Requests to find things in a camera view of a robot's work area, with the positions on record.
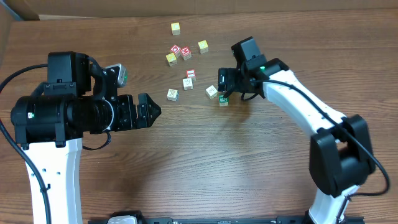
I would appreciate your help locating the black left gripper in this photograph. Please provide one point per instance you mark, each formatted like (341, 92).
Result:
(130, 112)

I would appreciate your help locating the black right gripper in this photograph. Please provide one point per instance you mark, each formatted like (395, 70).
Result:
(224, 80)

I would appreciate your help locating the green framed wooden block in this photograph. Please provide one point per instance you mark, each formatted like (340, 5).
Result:
(223, 101)

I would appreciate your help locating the plain block yellow side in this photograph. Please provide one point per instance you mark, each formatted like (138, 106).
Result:
(211, 92)

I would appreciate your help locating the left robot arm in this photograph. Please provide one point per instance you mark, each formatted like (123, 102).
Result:
(78, 97)

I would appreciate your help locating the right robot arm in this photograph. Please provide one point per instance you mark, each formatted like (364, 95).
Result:
(341, 154)

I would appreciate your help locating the plain block blue side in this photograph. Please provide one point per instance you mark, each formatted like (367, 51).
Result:
(172, 95)

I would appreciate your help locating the red framed wooden block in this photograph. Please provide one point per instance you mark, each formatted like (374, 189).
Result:
(191, 74)

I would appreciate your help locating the plain block green side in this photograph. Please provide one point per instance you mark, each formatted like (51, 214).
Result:
(187, 84)

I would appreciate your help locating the right yellow wooden block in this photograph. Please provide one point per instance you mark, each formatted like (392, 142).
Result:
(203, 46)

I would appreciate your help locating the yellow wooden block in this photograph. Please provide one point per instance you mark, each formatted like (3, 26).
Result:
(203, 46)
(171, 59)
(175, 28)

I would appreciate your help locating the red letter M block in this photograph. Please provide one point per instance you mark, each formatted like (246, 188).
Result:
(186, 53)

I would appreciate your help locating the left yellow wooden block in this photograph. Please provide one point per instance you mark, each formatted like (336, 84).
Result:
(171, 59)

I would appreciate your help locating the red circle wooden block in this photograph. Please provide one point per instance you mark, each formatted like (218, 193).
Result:
(176, 50)

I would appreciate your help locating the far yellow wooden block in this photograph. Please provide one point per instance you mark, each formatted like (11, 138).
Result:
(175, 28)

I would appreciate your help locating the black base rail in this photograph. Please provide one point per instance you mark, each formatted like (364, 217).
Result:
(167, 220)

